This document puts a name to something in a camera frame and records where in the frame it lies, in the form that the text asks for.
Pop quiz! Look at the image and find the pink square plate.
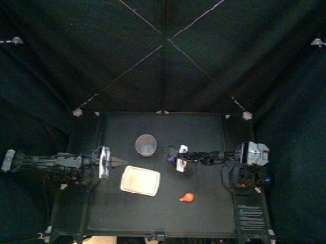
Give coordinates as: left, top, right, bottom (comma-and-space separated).
119, 165, 163, 198

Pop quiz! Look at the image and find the translucent grey cup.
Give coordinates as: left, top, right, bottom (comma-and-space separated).
134, 133, 159, 158

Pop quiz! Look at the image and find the orange toy vegetable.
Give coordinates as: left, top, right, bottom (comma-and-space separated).
178, 192, 197, 204

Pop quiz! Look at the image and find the table edge clamp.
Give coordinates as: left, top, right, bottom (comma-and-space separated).
144, 232, 171, 243

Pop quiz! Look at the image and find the black cloth curtain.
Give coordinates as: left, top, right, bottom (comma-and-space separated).
0, 0, 326, 244

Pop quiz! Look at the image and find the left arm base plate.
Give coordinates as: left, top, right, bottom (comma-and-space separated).
42, 183, 94, 244

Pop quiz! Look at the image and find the right arm base plate labelled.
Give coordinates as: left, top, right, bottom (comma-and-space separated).
230, 187, 278, 244

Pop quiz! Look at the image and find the thin diagonal brace wire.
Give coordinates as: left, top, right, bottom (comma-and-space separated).
78, 0, 227, 111
118, 0, 249, 112

